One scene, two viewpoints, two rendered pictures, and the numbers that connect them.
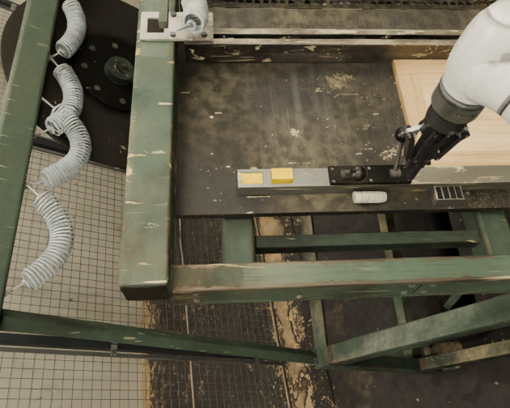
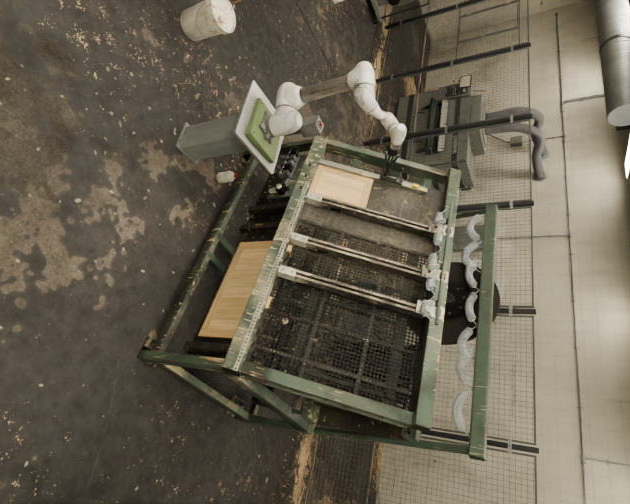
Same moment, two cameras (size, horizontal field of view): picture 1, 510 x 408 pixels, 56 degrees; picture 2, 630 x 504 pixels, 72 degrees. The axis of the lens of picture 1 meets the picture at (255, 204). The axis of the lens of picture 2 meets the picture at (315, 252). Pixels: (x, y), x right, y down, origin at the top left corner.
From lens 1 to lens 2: 3.71 m
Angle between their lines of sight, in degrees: 60
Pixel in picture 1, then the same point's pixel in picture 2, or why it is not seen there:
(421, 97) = (362, 197)
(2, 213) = (489, 230)
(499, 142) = (345, 179)
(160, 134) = (449, 198)
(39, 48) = (484, 289)
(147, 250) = (454, 174)
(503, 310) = not seen: hidden behind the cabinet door
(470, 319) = not seen: hidden behind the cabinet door
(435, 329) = not seen: hidden behind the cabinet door
